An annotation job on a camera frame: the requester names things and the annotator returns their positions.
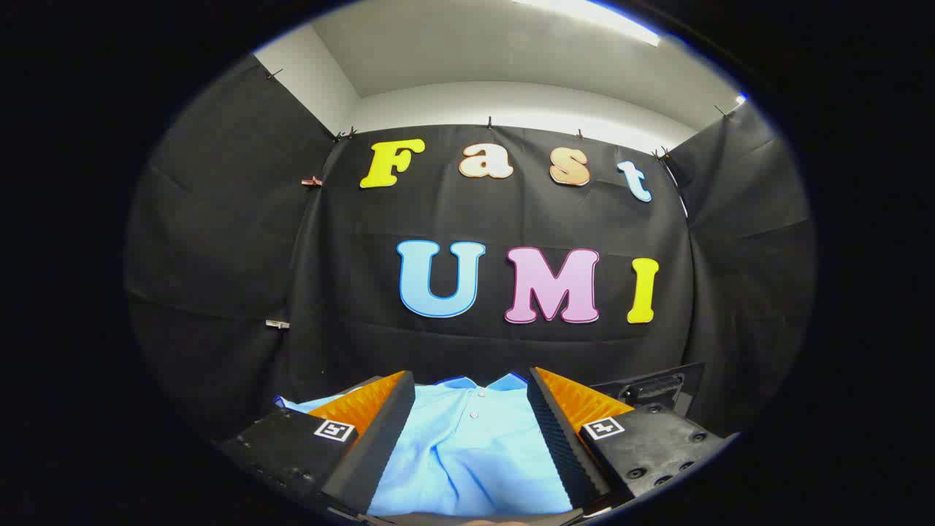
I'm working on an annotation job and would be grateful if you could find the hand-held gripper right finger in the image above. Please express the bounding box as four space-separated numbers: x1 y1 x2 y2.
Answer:
527 367 739 511

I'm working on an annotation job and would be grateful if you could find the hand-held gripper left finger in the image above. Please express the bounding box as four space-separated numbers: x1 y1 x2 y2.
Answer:
219 370 417 516

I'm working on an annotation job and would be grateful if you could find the light blue polo shirt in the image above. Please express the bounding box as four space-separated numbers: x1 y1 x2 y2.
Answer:
276 373 578 517

